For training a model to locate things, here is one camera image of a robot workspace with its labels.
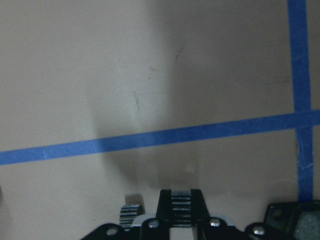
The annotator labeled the left gripper black left-cam left finger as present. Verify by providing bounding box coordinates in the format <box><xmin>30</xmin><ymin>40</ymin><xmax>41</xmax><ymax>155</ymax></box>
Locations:
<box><xmin>142</xmin><ymin>189</ymin><xmax>172</xmax><ymax>240</ymax></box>

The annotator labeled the small black gear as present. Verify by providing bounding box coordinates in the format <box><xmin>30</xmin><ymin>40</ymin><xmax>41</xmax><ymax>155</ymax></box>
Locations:
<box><xmin>171</xmin><ymin>191</ymin><xmax>192</xmax><ymax>228</ymax></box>
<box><xmin>119</xmin><ymin>204</ymin><xmax>144</xmax><ymax>231</ymax></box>

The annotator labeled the left gripper black left-cam right finger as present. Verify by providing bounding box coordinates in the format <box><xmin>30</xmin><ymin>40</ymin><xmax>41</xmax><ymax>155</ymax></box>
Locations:
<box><xmin>190</xmin><ymin>189</ymin><xmax>227</xmax><ymax>240</ymax></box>

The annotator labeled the dark grey brake pad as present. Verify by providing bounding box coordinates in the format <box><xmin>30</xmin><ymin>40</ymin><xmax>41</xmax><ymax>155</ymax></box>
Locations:
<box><xmin>264</xmin><ymin>200</ymin><xmax>320</xmax><ymax>240</ymax></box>

